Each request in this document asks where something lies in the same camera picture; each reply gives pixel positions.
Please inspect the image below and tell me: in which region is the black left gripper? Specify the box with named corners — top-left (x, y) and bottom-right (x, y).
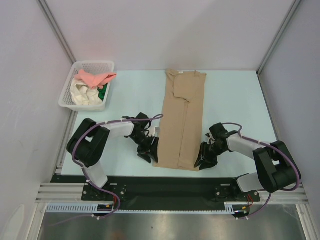
top-left (130, 132), bottom-right (159, 163)

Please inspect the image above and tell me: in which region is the beige t shirt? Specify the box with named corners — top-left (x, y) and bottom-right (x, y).
top-left (154, 69), bottom-right (207, 172)

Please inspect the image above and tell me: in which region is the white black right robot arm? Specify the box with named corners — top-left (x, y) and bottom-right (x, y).
top-left (194, 122), bottom-right (301, 201)

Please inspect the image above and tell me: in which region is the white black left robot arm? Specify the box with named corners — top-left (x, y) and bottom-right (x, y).
top-left (66, 112), bottom-right (164, 200)

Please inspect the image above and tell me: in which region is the green cloth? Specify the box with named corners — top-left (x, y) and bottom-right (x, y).
top-left (98, 83), bottom-right (109, 101)

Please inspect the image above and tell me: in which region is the pink cloth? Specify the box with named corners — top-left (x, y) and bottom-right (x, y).
top-left (74, 69), bottom-right (117, 89)

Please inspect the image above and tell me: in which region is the cream white cloth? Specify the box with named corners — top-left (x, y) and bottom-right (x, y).
top-left (69, 78), bottom-right (103, 106)

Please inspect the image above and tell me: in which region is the white plastic basket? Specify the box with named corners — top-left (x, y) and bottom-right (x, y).
top-left (58, 60), bottom-right (117, 111)

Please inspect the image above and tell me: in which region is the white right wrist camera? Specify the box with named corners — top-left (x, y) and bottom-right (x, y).
top-left (205, 133), bottom-right (216, 141)

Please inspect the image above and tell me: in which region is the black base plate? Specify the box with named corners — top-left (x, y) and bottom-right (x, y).
top-left (50, 174), bottom-right (293, 212)

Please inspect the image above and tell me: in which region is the white slotted cable duct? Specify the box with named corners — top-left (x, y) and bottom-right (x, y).
top-left (46, 203), bottom-right (235, 215)

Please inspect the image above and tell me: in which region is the aluminium front rail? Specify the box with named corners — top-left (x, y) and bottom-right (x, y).
top-left (35, 183), bottom-right (309, 205)

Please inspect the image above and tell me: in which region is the left aluminium corner post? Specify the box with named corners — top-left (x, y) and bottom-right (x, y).
top-left (36, 0), bottom-right (77, 64)

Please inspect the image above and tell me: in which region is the aluminium corner post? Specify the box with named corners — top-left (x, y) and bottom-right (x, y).
top-left (256, 0), bottom-right (303, 77)
top-left (36, 0), bottom-right (77, 64)

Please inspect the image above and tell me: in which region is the right aluminium corner post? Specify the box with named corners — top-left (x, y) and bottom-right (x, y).
top-left (256, 0), bottom-right (303, 77)

